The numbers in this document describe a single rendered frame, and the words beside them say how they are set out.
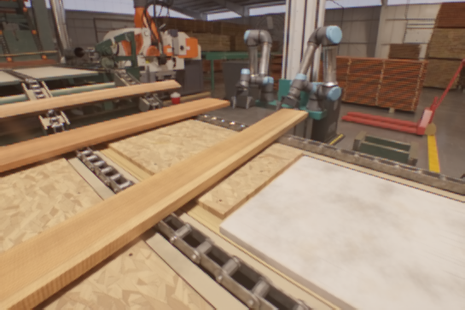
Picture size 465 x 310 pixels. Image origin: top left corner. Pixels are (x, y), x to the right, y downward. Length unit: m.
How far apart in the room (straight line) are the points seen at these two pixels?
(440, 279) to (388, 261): 0.08
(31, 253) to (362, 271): 0.59
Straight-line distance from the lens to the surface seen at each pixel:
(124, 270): 0.50
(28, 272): 0.51
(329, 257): 0.51
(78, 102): 1.62
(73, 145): 1.01
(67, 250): 0.51
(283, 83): 2.22
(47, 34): 6.29
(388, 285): 0.51
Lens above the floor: 1.20
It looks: 21 degrees down
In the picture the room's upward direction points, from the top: straight up
